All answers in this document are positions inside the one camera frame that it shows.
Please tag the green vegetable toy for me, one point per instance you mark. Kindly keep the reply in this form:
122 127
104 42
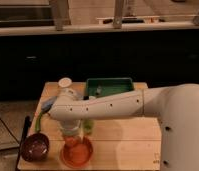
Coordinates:
38 122

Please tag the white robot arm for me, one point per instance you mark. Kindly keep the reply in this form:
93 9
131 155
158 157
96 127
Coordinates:
176 106

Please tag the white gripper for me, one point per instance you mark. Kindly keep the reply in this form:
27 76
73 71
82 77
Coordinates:
70 128

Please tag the white cup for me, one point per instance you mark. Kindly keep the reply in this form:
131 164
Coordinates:
64 82

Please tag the dark purple bowl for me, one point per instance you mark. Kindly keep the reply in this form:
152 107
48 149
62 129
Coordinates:
35 148

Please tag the small white object in tray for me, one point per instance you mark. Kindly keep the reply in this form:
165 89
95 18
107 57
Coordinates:
98 90

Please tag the red bowl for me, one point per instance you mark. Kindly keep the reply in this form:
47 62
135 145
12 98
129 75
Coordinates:
77 157

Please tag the green plastic tray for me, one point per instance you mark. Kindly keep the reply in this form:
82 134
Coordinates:
110 86

